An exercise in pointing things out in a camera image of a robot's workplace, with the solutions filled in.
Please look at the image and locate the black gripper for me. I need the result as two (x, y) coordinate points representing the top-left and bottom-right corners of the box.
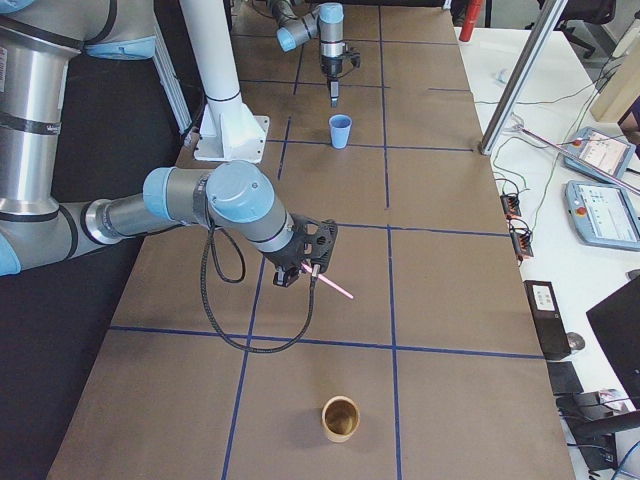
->
(320, 55), (344, 107)
(264, 243), (317, 288)

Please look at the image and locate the blue ribbed paper cup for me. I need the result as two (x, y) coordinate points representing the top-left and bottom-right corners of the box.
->
(328, 114), (352, 149)

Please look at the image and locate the bamboo wooden cup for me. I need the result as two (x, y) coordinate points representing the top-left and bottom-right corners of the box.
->
(321, 395), (360, 443)

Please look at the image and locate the red fire extinguisher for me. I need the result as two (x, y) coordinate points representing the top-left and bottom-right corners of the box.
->
(459, 0), (484, 42)

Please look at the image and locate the upper orange connector board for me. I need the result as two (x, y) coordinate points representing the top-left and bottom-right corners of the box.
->
(500, 193), (521, 219)

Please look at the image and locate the orange connector board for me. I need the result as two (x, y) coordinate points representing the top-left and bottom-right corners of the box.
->
(509, 219), (534, 261)
(500, 193), (521, 219)

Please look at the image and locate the lower orange connector board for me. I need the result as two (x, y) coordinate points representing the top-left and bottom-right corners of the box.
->
(509, 219), (534, 261)

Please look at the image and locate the pink thin rod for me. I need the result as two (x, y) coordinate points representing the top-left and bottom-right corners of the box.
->
(520, 127), (639, 196)

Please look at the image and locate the black power adapter box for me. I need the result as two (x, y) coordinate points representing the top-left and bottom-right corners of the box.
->
(523, 280), (571, 361)

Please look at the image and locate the upper teach pendant tablet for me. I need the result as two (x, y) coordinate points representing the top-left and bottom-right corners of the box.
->
(564, 127), (635, 182)

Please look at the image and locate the teach pendant tablet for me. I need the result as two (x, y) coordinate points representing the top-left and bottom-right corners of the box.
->
(564, 127), (635, 182)
(564, 180), (639, 251)

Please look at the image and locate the lower teach pendant tablet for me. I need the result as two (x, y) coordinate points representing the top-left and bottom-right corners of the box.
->
(564, 180), (639, 251)

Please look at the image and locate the black laptop corner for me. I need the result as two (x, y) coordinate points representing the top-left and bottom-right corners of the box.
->
(587, 278), (640, 408)

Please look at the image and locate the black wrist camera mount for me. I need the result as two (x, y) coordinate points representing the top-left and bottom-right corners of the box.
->
(292, 214), (338, 274)

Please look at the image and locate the white mast base plate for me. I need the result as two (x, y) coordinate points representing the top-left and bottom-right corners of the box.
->
(194, 101), (270, 164)

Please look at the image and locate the white camera mast pole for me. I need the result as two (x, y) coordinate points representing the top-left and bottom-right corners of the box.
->
(180, 0), (241, 104)

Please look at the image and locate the aluminium frame post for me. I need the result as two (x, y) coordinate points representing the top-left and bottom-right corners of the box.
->
(479, 0), (568, 156)

